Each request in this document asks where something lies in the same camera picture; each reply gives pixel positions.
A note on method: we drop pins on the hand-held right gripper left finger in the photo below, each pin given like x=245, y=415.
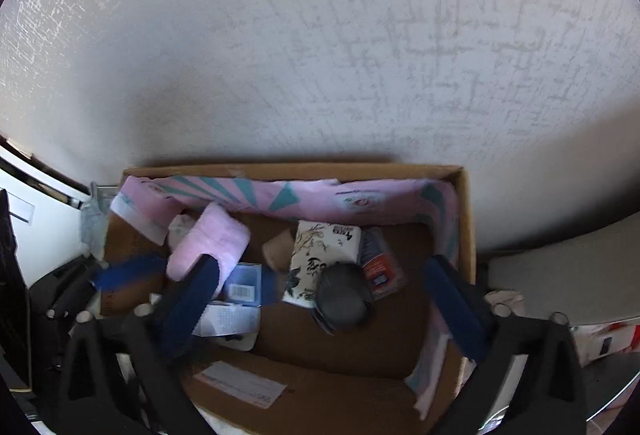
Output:
x=192, y=310

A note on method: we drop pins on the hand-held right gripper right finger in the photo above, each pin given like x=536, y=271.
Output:
x=457, y=310

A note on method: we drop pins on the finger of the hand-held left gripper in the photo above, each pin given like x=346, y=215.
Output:
x=130, y=271

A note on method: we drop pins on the white and blue carton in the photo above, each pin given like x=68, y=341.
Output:
x=225, y=320

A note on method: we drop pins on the pink towel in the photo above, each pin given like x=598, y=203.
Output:
x=210, y=235

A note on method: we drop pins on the orange and blue packet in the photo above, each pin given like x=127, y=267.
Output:
x=382, y=272

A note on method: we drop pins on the cardboard box with pink lining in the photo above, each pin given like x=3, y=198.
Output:
x=350, y=350

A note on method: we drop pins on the dark grey round object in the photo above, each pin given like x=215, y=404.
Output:
x=342, y=300

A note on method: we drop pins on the black and white tissue pack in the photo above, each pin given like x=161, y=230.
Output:
x=320, y=245

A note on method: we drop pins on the small dark blue box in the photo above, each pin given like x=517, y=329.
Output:
x=242, y=282

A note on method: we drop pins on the dark flat panel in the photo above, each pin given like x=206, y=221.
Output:
x=12, y=290

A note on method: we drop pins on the white wardrobe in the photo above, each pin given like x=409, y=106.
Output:
x=45, y=225

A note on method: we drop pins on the grey upholstered cushion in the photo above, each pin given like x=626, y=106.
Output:
x=560, y=275

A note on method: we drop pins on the red patterned package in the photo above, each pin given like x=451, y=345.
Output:
x=620, y=332

